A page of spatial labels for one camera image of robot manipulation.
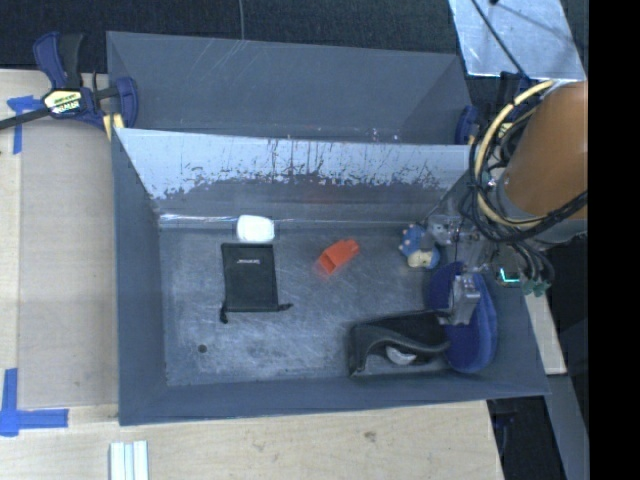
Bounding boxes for grey metal bin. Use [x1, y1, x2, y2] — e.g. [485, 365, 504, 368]
[104, 30, 552, 427]

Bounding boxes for orange plastic block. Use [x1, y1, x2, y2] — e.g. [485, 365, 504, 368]
[314, 238, 361, 277]

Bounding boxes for blue and cream toy animal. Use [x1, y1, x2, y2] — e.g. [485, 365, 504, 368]
[398, 222, 443, 270]

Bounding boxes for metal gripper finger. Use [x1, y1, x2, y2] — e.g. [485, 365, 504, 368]
[427, 214, 461, 247]
[436, 273, 482, 327]

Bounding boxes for black drawstring pouch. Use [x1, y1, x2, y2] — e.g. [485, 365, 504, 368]
[218, 242, 295, 325]

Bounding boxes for blue foam disc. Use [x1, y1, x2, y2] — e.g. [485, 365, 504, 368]
[428, 260, 500, 375]

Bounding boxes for white rounded block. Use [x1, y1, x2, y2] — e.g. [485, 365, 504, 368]
[235, 214, 277, 244]

